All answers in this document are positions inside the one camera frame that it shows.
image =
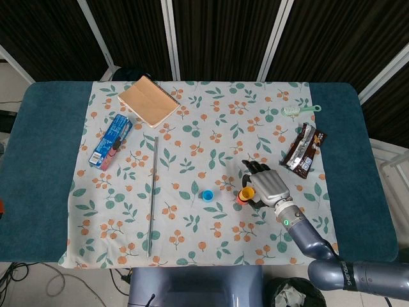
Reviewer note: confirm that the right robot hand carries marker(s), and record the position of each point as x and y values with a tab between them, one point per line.
270	187

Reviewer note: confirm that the yellow cup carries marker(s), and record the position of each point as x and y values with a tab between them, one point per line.
247	192

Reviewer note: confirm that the light blue cup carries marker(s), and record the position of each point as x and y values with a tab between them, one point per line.
207	195

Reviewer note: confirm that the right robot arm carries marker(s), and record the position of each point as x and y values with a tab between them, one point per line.
310	240

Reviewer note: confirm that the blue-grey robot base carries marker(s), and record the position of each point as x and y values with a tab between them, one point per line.
195	284

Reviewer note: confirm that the orange cup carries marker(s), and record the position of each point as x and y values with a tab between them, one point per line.
239	201

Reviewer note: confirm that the brown snack packet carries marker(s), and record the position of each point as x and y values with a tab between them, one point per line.
303	150

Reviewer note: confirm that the green brush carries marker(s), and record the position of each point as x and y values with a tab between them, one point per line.
292	111

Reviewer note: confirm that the floral tablecloth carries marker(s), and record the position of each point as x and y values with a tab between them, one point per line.
198	230

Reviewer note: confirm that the black trash bin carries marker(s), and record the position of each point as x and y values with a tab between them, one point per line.
287	294

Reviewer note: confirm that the metal rod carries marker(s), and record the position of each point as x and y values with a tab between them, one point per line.
153	192

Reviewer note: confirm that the brown spiral notebook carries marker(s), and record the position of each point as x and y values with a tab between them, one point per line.
148	100

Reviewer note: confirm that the blue toothpaste box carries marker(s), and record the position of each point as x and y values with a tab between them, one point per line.
110	142

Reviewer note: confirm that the black power plug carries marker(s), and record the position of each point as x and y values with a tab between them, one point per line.
124	277

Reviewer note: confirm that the black bag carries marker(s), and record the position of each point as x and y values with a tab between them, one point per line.
128	74

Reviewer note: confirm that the teal table cover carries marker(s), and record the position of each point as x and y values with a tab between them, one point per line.
41	160

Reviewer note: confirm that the small orange object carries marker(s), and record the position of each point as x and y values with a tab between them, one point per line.
1	207

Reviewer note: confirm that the white partition post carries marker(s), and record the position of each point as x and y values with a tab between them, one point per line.
97	35
383	76
274	38
16	64
171	41

